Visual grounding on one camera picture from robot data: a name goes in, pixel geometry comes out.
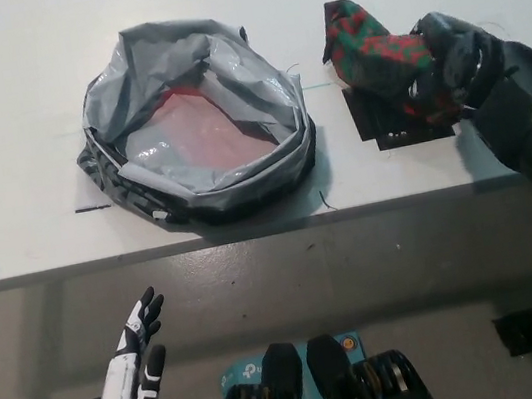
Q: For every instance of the red green patterned garment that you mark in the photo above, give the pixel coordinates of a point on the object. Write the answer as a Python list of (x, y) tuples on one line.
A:
[(364, 52)]

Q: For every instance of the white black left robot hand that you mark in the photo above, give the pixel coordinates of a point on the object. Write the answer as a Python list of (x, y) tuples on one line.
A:
[(119, 390)]

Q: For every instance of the thin black tape strip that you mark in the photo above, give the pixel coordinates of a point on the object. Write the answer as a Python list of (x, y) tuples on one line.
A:
[(92, 207)]

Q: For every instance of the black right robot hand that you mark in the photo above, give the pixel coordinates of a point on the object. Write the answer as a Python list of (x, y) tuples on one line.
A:
[(460, 52)]

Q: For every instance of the red plastic packet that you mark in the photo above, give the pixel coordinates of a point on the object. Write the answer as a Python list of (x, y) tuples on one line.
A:
[(205, 133)]

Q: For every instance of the black tape patch on table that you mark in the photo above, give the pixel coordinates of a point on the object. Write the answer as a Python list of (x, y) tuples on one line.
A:
[(386, 127)]

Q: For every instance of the black plastic bag grey inside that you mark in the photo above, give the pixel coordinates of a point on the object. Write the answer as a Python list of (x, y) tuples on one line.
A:
[(149, 101)]

